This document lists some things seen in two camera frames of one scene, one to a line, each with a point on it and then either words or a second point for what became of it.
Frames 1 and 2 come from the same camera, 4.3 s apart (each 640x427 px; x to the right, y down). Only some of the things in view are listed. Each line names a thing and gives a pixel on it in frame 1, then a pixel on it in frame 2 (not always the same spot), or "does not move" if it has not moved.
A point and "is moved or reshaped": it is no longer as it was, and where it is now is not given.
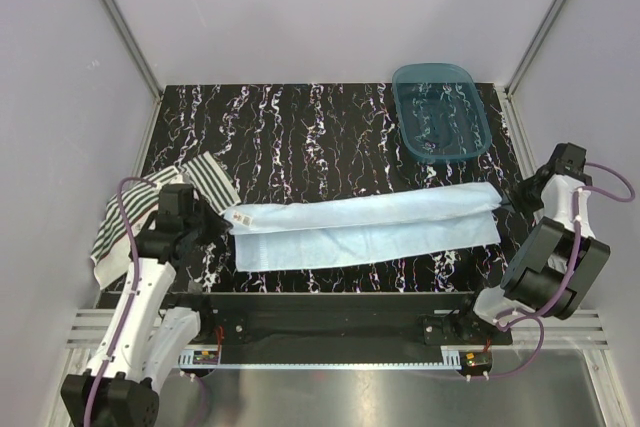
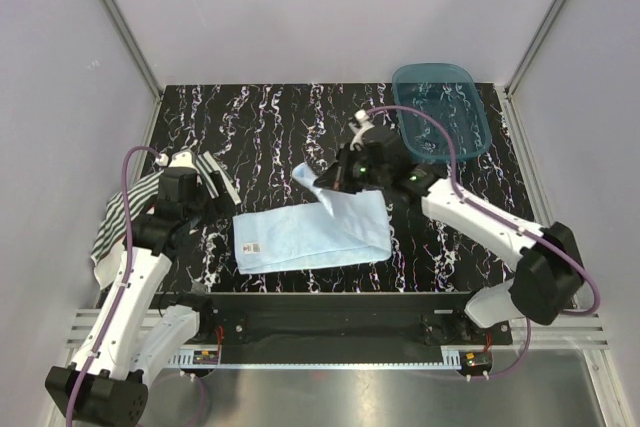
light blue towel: [358, 226] is moved or reshaped
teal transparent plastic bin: [440, 111] does not move
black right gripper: [523, 208] → [334, 176]
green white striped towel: [108, 252] does not move
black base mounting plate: [342, 319] does not move
